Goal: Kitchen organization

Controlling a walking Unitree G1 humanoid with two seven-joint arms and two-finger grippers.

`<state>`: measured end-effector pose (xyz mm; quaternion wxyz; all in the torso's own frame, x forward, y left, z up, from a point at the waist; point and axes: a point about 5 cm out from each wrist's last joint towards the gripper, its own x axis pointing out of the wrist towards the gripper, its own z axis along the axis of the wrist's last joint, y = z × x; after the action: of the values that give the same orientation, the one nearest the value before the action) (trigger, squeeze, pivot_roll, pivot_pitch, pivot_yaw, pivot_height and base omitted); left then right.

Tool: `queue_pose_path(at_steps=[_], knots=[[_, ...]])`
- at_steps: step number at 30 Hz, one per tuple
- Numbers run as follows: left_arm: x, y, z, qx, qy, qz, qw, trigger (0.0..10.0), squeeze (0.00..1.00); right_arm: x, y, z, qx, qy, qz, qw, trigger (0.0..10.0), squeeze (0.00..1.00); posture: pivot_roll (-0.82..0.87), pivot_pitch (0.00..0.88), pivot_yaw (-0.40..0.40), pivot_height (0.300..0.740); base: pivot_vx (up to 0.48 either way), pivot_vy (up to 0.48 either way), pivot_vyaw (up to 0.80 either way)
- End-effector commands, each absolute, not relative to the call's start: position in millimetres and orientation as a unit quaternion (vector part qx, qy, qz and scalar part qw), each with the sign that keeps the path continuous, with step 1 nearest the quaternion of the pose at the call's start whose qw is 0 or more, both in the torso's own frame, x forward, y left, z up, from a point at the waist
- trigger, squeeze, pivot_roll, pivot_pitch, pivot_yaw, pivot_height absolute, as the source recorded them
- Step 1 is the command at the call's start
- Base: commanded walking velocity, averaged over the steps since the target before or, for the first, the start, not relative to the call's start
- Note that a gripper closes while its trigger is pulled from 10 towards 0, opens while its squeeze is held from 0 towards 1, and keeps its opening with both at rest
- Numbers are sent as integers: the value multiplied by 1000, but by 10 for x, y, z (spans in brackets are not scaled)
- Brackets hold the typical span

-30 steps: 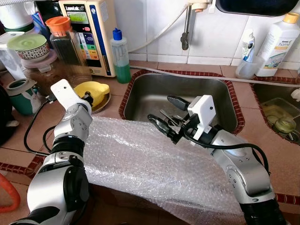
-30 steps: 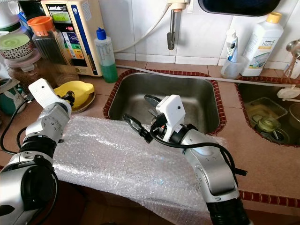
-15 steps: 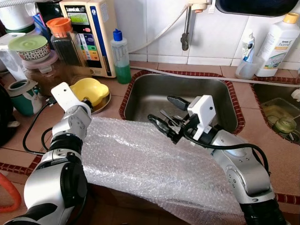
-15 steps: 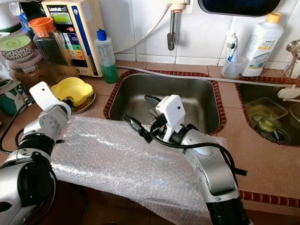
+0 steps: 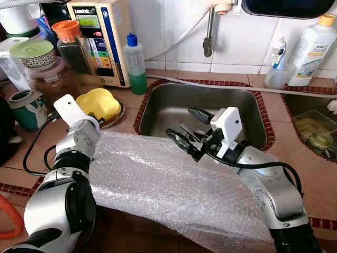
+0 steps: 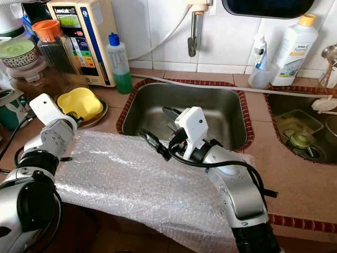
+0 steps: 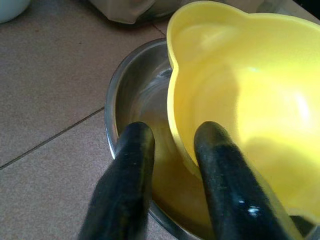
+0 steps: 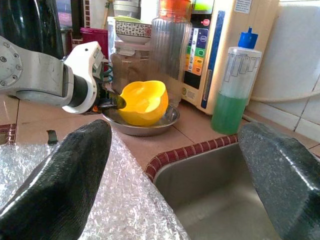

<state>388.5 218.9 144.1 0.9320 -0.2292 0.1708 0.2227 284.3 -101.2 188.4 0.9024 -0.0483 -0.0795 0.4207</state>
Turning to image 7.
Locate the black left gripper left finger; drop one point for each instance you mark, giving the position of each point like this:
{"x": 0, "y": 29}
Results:
{"x": 120, "y": 187}

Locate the teal white mug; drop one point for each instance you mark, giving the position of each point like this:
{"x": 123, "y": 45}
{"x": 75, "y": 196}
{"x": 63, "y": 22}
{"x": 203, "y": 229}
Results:
{"x": 10, "y": 7}

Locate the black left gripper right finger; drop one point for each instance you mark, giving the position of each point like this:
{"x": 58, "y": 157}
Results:
{"x": 232, "y": 195}

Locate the yellow plastic bowl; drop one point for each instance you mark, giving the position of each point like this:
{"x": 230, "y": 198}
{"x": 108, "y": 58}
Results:
{"x": 237, "y": 75}

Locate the steel bowl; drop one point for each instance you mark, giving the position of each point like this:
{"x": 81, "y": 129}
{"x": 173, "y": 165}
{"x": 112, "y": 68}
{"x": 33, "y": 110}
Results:
{"x": 140, "y": 95}

